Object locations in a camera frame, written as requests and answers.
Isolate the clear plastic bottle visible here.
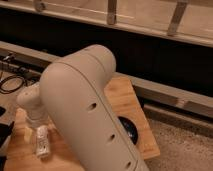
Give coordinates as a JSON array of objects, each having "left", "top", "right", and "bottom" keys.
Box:
[{"left": 36, "top": 125, "right": 50, "bottom": 158}]

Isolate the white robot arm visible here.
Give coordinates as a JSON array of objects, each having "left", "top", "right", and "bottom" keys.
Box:
[{"left": 17, "top": 45, "right": 149, "bottom": 171}]

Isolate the black object at left edge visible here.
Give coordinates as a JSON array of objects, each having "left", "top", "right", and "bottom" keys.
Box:
[{"left": 0, "top": 106, "right": 14, "bottom": 171}]

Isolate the black coiled cable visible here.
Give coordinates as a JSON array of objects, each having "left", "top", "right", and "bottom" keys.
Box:
[{"left": 0, "top": 75, "right": 28, "bottom": 95}]

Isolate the metal railing post right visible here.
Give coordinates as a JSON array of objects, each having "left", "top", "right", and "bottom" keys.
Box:
[{"left": 167, "top": 0, "right": 188, "bottom": 36}]

